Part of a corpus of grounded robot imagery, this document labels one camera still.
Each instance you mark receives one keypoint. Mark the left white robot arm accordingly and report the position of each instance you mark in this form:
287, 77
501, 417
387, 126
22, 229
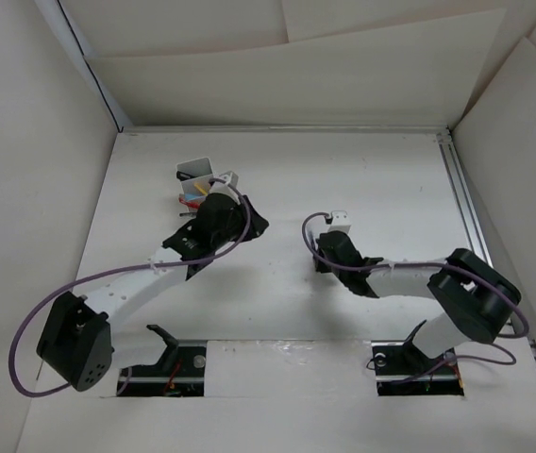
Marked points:
83, 336

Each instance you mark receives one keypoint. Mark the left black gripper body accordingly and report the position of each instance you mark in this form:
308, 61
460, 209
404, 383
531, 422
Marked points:
239, 221

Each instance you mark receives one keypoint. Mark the black green highlighter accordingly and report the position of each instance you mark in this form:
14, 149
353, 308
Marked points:
182, 176

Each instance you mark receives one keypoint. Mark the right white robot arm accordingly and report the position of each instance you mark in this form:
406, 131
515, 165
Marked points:
476, 300

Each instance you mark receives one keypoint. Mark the aluminium rail right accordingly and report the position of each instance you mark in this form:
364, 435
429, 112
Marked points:
471, 224

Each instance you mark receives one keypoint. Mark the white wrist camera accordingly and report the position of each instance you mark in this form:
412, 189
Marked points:
338, 220
224, 182

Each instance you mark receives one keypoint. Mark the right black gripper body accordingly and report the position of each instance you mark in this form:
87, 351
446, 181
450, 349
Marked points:
324, 266

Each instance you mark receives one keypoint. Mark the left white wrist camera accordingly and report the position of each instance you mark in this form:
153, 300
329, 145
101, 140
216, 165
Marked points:
224, 182

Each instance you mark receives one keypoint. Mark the yellow utility knife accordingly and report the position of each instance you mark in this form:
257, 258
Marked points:
200, 188

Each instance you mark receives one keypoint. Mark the clear red pen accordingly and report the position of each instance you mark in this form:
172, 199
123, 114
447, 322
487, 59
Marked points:
189, 204

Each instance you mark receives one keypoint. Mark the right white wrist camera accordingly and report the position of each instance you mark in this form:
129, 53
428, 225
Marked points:
338, 220

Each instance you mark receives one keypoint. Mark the white three-compartment organizer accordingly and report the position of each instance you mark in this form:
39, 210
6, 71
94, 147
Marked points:
202, 170

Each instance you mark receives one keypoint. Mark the light blue mechanical pencil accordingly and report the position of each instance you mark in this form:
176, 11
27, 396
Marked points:
189, 196

